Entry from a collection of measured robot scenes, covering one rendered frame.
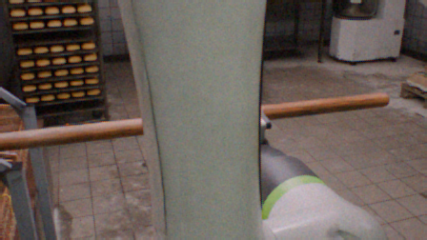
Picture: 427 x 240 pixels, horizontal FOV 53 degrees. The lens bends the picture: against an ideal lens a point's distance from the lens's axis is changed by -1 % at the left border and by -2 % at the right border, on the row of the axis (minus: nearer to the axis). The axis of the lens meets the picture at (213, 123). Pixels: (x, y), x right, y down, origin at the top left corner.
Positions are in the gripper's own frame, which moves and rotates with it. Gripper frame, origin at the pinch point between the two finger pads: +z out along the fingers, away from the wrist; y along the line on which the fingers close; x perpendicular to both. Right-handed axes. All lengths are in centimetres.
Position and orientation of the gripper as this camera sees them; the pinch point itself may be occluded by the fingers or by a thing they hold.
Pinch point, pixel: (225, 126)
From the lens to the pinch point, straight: 74.1
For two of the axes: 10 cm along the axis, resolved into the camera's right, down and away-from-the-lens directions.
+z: -3.0, -3.7, 8.8
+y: 0.0, 9.2, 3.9
